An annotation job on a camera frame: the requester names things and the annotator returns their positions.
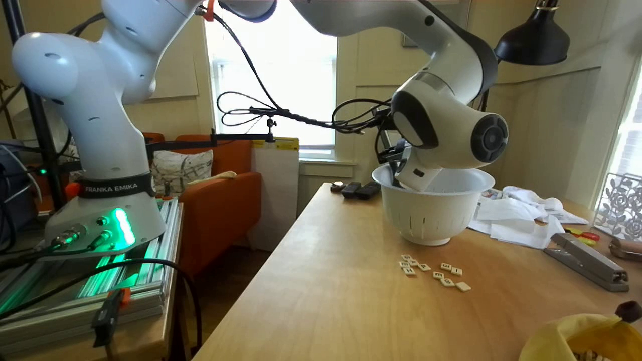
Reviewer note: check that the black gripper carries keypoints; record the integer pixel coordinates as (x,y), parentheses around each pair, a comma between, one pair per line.
(403,171)

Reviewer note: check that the aluminium robot base stand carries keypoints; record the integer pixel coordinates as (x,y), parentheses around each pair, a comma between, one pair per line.
(67,308)

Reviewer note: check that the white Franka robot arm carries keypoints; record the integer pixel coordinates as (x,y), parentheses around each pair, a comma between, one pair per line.
(106,132)

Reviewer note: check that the white colander bowl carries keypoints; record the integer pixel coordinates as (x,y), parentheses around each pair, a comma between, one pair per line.
(434,217)

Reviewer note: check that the short black remote control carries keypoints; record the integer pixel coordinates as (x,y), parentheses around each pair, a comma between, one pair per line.
(357,195)

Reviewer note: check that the long black remote control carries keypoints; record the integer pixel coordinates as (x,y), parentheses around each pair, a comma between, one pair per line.
(351,185)

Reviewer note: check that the round silver metal trinket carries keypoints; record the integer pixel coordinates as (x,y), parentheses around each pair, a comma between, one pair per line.
(337,186)

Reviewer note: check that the small white letter tile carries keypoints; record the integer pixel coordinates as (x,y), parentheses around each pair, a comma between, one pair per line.
(437,275)
(448,283)
(406,269)
(408,257)
(421,266)
(464,288)
(451,269)

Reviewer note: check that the white crumpled cloth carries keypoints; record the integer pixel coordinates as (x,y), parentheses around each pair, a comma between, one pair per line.
(521,220)

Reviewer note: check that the white panel with yellow edge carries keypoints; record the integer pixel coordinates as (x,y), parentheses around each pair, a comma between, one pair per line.
(274,192)

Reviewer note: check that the black desk lamp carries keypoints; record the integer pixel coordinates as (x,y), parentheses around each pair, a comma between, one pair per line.
(534,42)

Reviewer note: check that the orange armchair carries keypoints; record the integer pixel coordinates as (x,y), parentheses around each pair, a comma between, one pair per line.
(221,207)

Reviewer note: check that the red yellow small tool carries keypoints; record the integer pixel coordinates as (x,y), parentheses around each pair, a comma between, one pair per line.
(584,235)

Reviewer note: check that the long grey metal bar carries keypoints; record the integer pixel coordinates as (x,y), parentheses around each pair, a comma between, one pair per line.
(587,262)

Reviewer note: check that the white lattice decorative box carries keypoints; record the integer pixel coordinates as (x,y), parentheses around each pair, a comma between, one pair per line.
(620,207)

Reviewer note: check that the patterned white pillow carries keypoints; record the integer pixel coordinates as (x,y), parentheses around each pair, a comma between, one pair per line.
(178,173)

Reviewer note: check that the brown small object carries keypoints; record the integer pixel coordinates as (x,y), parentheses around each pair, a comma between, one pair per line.
(627,250)

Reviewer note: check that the orange black clamp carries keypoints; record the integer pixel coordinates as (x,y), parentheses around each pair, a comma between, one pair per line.
(110,317)

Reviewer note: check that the black stand pole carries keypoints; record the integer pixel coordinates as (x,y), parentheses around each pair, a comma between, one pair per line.
(38,132)

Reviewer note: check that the black camera on mount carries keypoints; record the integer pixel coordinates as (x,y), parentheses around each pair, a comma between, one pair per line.
(268,126)

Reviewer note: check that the black horizontal rail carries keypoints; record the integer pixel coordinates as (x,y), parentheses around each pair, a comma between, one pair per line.
(200,141)

